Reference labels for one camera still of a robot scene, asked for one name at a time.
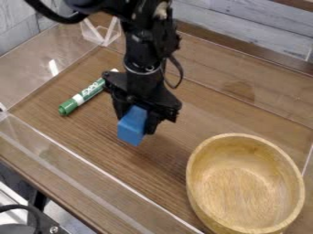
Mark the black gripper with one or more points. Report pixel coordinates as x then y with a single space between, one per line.
145 91

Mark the blue rectangular block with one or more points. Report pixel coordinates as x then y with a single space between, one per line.
132 126

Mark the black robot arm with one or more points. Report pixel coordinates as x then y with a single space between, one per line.
153 40

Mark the brown wooden bowl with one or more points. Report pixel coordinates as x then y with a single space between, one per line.
245 186

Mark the green Expo marker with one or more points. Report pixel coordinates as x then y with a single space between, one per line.
82 97

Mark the clear acrylic tray wall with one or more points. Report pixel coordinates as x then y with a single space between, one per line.
121 188

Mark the black metal bracket with screw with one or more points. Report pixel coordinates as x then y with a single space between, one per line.
50 226

